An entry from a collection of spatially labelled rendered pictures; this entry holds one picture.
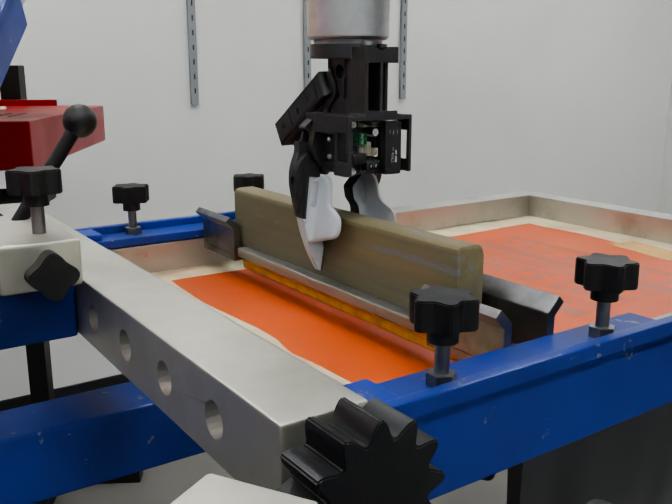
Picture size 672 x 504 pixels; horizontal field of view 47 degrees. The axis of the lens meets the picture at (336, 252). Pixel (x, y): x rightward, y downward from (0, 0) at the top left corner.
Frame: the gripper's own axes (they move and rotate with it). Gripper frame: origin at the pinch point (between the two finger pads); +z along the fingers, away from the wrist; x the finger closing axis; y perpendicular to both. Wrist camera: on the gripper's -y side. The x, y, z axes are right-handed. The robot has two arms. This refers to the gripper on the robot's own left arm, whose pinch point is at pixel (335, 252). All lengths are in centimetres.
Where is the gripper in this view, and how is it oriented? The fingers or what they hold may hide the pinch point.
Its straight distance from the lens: 76.7
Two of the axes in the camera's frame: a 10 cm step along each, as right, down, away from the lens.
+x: 8.3, -1.3, 5.5
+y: 5.6, 1.9, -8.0
